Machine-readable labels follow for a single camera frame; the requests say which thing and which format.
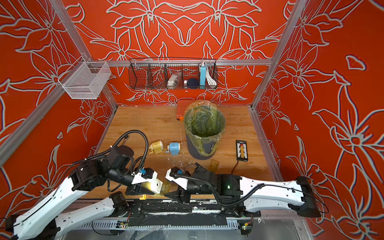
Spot dark blue round object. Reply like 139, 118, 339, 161
187, 78, 200, 89

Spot orange tool case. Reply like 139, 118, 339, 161
176, 100, 195, 121

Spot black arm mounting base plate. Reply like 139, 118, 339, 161
101, 198, 261, 228

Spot yellow-green plastic bin liner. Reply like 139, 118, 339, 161
183, 100, 226, 141

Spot yellow sharpener back row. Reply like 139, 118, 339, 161
149, 141, 164, 154

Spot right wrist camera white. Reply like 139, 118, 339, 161
166, 168, 188, 190

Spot white cable in basket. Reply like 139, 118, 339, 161
205, 68, 217, 89

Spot dark grey garbage bin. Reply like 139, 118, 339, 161
186, 135, 220, 160

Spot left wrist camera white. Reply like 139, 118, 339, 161
131, 168, 158, 185

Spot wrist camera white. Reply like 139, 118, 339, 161
131, 168, 158, 185
166, 168, 188, 190

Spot black wire wall basket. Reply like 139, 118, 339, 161
128, 58, 218, 90

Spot yellow clear shavings tray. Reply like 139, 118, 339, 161
208, 160, 219, 172

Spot silver packet in basket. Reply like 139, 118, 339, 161
167, 73, 182, 90

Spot white slotted cable duct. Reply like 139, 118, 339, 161
75, 219, 250, 231

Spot black connector board yellow plugs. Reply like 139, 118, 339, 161
236, 140, 249, 162

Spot yellow sharpener row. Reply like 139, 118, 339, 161
149, 141, 164, 154
139, 180, 163, 200

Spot yellow sharpener front row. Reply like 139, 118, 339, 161
139, 180, 163, 200

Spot light blue box in basket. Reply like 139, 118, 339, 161
199, 64, 207, 89

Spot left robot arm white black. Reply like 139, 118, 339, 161
3, 130, 157, 240

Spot blue sharpener back row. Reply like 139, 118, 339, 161
166, 142, 181, 156

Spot clear plastic wall bin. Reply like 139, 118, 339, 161
59, 62, 111, 100

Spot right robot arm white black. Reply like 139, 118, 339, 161
166, 164, 322, 218

